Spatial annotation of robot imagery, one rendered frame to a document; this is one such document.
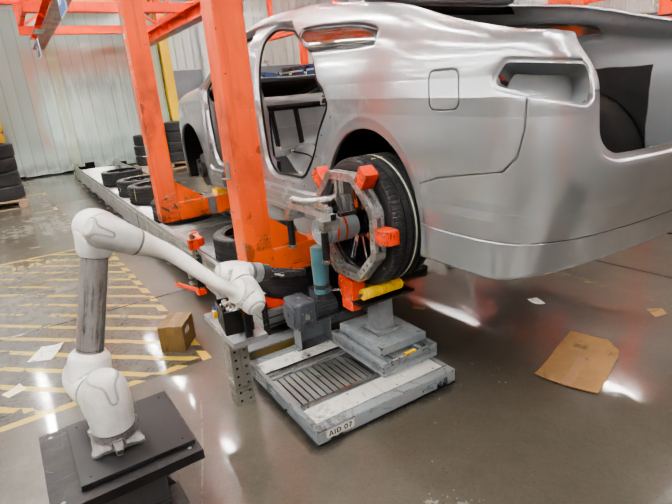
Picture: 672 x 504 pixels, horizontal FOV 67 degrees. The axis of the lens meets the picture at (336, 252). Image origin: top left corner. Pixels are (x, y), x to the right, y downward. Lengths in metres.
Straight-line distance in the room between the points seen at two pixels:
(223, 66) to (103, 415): 1.66
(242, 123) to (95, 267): 1.10
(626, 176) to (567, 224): 0.27
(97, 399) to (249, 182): 1.32
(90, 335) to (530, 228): 1.68
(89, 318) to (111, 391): 0.30
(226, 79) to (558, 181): 1.63
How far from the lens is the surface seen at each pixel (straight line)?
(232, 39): 2.74
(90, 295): 2.11
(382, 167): 2.44
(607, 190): 2.06
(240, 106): 2.72
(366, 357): 2.75
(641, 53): 3.66
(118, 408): 2.05
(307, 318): 2.85
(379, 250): 2.38
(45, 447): 2.35
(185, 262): 2.02
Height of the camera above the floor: 1.50
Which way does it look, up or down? 18 degrees down
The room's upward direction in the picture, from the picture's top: 5 degrees counter-clockwise
